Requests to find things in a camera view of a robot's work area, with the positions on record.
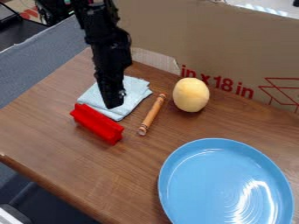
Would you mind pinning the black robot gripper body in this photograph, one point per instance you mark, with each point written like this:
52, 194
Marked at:
111, 59

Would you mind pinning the grey fabric panel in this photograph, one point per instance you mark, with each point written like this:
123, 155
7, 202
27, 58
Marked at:
27, 62

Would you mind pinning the light blue cloth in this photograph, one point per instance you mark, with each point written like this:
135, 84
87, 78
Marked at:
136, 91

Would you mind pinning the yellow potato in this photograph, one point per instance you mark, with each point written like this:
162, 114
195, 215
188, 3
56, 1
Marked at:
190, 94

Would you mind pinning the blue round plate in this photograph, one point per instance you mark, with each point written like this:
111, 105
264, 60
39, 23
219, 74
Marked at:
218, 181

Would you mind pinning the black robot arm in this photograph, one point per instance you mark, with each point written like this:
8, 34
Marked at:
98, 20

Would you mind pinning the black equipment in background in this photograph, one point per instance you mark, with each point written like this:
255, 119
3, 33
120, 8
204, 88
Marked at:
54, 10

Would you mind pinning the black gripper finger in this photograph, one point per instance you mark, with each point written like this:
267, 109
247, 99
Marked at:
120, 95
107, 94

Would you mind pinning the red plastic block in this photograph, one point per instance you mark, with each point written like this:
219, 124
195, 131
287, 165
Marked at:
98, 123

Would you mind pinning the brown cardboard box wall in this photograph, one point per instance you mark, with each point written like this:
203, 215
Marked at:
239, 50

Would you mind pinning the orange crayon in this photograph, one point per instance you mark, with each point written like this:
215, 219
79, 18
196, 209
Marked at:
151, 115

